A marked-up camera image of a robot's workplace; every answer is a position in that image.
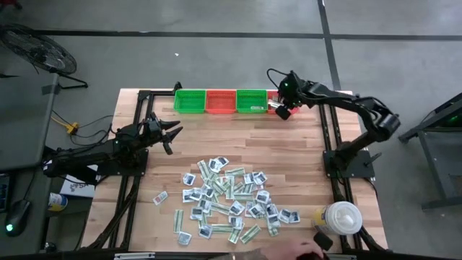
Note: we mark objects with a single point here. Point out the white printed cardboard box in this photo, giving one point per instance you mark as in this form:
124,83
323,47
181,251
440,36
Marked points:
77,188

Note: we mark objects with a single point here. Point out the white and yellow can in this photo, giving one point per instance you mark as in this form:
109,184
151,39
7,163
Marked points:
57,201

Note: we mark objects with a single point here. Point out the black keyboard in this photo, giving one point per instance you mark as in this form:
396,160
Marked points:
3,193

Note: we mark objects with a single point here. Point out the black table clamp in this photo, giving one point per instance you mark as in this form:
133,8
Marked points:
177,86

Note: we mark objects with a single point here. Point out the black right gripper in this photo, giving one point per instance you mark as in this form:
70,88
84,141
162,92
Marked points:
287,103

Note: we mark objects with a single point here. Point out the pile of bandage packets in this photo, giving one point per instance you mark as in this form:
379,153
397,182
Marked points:
248,209

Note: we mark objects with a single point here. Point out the black metal stand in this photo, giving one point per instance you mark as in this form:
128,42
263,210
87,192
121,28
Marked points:
436,144

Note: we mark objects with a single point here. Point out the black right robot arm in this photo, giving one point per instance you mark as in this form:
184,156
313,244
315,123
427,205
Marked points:
343,101

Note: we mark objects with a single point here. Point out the sachets in upper orange basket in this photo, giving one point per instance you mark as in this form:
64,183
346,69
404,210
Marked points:
214,165

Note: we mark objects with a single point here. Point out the black floor fan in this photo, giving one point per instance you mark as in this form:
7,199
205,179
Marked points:
43,54

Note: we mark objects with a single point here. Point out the person's hand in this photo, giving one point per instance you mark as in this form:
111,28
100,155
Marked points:
288,249

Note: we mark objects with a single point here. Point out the orange-red plastic basket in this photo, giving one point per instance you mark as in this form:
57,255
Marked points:
270,94
221,102

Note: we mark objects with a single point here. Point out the yellow wipes canister white lid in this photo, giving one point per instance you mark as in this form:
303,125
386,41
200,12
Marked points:
339,217

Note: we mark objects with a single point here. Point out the grey desk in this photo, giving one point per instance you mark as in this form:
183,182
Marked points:
21,119

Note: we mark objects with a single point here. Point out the black caster wheel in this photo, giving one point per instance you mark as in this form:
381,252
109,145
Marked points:
50,247

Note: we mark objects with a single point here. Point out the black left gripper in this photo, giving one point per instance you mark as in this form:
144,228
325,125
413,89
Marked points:
153,131

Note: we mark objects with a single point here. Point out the white packet dark print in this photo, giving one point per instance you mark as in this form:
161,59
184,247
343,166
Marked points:
260,177
208,191
205,231
256,210
262,196
237,208
295,216
284,215
236,221
187,195
221,161
273,220
196,194
189,179
196,213
184,238
204,205
248,178
271,209

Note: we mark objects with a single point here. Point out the green plastic basket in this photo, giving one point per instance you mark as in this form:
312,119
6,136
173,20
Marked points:
189,102
252,98

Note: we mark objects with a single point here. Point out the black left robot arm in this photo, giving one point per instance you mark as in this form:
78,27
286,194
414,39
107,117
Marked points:
104,153

